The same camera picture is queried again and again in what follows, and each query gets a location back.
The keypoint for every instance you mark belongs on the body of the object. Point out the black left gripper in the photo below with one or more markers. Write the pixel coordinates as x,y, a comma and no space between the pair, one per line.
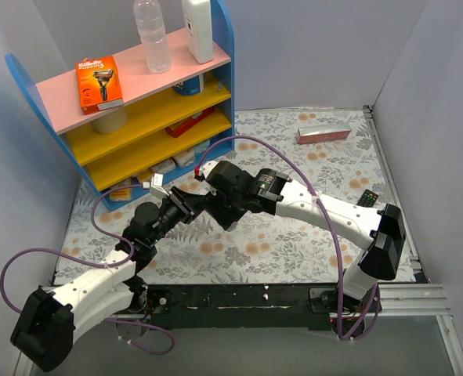
185,200

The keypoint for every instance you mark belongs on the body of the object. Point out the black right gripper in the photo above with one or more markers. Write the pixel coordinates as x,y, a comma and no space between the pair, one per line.
215,199

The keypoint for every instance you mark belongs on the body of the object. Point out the black TV remote control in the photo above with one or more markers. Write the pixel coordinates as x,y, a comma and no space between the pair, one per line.
368,199

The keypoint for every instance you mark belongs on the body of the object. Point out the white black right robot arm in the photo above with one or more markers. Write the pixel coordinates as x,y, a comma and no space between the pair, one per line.
379,233

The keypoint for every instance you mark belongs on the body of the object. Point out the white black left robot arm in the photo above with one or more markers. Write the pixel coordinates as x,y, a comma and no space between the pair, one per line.
51,322

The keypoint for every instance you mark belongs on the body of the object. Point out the white orange soap pack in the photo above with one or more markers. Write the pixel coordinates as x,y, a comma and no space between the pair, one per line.
184,158

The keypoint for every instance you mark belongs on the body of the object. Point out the teal soap pack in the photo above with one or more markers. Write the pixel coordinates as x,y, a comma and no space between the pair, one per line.
202,146

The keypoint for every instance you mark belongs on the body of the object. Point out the yellow pack on shelf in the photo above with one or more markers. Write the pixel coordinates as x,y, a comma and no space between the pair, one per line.
121,192

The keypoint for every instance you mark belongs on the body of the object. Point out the red flat box on shelf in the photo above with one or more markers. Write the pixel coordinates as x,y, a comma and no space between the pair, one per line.
177,129

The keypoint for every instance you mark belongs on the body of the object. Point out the blue shelf unit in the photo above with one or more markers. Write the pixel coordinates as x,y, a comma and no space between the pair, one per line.
151,104

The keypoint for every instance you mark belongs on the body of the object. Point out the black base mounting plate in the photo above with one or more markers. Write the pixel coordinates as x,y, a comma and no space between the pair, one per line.
195,306

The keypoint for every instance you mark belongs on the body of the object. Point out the blue white cylindrical can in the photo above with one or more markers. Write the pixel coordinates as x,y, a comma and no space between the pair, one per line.
190,87

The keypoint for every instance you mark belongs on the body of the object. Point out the beige cylindrical container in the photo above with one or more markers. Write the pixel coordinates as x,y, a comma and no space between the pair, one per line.
111,122

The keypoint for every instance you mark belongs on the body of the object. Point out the red silver long box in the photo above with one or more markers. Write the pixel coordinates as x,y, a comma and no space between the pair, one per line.
323,133

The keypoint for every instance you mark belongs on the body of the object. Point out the orange razor box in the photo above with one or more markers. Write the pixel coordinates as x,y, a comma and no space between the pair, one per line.
99,85

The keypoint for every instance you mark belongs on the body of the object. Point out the white plastic bottle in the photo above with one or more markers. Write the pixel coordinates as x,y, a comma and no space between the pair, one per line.
198,22

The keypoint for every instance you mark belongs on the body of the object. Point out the clear plastic water bottle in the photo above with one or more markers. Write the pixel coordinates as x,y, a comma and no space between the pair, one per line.
151,28

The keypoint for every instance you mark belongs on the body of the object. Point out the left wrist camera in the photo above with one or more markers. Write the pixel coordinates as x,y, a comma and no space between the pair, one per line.
155,186

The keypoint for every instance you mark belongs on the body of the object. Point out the aluminium table edge rail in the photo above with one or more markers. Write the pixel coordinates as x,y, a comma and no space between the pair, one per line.
410,248

